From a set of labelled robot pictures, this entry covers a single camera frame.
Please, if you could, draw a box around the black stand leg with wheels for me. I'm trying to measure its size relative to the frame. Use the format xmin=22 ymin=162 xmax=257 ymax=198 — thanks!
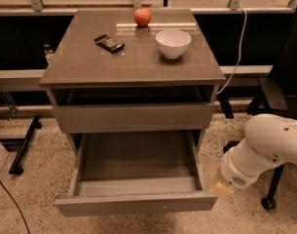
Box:
xmin=9 ymin=116 xmax=42 ymax=175

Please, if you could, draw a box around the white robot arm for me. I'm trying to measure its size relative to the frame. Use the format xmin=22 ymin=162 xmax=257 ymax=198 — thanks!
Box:
xmin=208 ymin=114 xmax=297 ymax=196

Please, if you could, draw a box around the white bowl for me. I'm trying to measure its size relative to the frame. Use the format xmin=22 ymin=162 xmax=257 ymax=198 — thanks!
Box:
xmin=156 ymin=29 xmax=191 ymax=59

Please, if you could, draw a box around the red apple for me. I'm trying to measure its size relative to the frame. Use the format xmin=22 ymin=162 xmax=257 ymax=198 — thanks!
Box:
xmin=133 ymin=9 xmax=151 ymax=27

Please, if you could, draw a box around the black snack bar wrapper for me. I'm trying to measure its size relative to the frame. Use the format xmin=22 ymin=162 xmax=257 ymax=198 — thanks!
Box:
xmin=94 ymin=34 xmax=125 ymax=54

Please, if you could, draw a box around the white cable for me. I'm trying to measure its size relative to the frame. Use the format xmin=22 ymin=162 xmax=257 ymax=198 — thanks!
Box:
xmin=215 ymin=7 xmax=248 ymax=97

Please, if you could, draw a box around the grey top drawer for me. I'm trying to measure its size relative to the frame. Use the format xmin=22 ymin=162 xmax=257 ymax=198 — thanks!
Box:
xmin=52 ymin=88 xmax=216 ymax=135

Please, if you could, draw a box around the black office chair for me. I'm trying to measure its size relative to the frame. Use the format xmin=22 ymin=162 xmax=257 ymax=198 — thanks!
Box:
xmin=224 ymin=7 xmax=297 ymax=210

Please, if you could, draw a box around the black floor cable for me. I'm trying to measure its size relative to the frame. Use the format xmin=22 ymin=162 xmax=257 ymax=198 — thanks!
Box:
xmin=0 ymin=168 xmax=33 ymax=234

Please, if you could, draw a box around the grey drawer cabinet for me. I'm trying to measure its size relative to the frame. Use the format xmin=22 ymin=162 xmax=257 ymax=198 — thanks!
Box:
xmin=40 ymin=9 xmax=225 ymax=148

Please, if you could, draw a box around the grey drawer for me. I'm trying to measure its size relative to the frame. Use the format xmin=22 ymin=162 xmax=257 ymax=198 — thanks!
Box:
xmin=56 ymin=131 xmax=217 ymax=216
xmin=52 ymin=88 xmax=216 ymax=135

